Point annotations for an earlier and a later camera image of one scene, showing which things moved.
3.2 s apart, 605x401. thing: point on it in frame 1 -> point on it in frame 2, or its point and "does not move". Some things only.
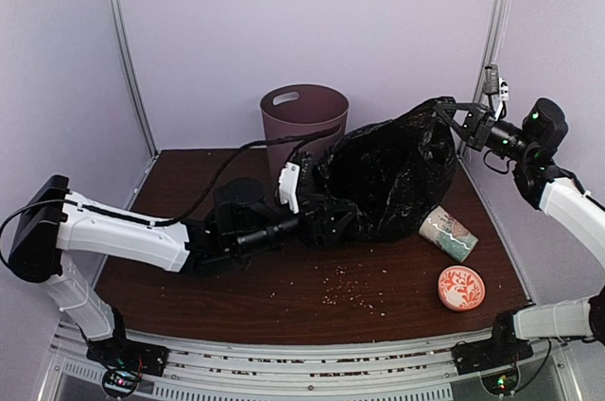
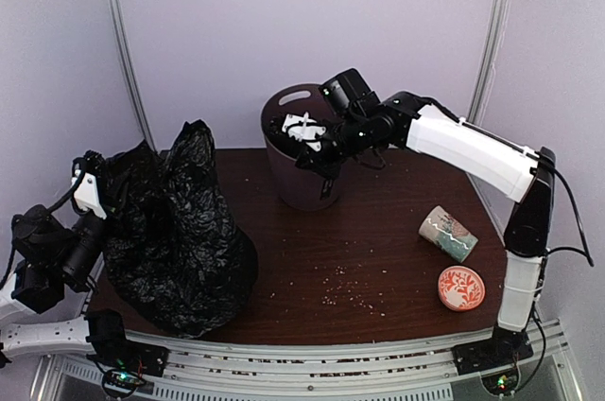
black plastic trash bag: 391,171 -> 174,247
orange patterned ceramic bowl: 460,288 does not move
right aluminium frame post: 498,14 does not move
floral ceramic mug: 446,233 does not move
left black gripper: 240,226 -> 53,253
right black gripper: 476,124 -> 307,159
